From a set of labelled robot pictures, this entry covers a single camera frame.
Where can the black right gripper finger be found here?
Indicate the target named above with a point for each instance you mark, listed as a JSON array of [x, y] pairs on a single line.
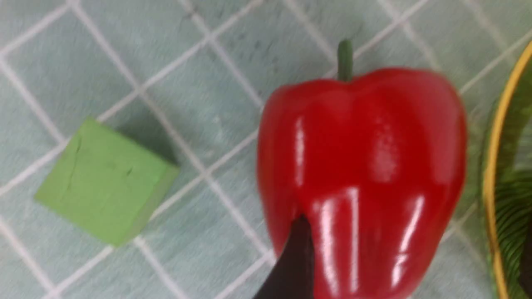
[[292, 277]]

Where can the red bell pepper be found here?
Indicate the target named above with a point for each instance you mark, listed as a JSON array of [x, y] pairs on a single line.
[[376, 163]]

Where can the dark purple mangosteen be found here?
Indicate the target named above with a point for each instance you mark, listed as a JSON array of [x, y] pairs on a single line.
[[525, 278]]

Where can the green foam cube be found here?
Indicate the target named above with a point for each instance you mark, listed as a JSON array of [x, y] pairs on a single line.
[[106, 183]]

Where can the green checkered tablecloth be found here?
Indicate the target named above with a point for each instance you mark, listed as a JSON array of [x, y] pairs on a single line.
[[189, 77]]

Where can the green glass leaf plate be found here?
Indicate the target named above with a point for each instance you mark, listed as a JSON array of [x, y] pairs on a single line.
[[505, 180]]

